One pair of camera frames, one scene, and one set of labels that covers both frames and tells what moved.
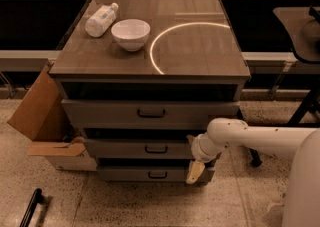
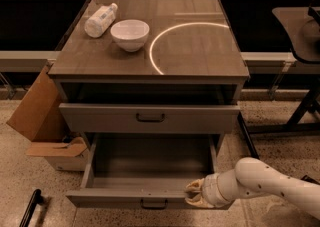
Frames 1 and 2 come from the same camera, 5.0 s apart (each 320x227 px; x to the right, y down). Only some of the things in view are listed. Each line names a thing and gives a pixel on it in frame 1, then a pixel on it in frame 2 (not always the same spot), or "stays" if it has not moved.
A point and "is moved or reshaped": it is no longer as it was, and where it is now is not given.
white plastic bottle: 100,20 stays
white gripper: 199,151 → 211,189
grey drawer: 141,149 is moved or reshaped
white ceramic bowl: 131,34 stays
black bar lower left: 37,198 stays
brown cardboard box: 43,119 stays
